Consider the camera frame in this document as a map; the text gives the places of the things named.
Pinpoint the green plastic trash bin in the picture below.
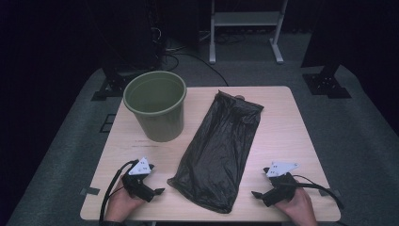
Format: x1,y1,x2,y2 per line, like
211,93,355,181
122,71,188,143

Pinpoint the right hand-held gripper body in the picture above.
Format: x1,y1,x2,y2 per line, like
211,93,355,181
262,160,300,207

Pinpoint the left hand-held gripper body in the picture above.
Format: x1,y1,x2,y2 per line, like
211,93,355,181
121,156,156,203

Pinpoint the white metal desk frame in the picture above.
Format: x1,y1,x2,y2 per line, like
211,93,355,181
209,0,289,65

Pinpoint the person's left hand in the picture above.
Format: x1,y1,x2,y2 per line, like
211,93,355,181
104,185,147,223

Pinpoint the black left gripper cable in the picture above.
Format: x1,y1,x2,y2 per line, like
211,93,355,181
99,159,139,222

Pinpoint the person's right hand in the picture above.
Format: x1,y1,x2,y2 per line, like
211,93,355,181
275,187,318,226

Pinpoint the black plastic trash bag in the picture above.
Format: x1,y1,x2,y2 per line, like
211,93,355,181
167,89,265,215

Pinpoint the black floor cable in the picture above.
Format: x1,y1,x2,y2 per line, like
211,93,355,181
163,52,230,88

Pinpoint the black metal stand base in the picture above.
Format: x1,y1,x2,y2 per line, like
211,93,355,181
302,64,352,100
91,67,133,102

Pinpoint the grey tape strip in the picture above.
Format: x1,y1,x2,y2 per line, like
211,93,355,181
79,186,101,196
319,188,342,198

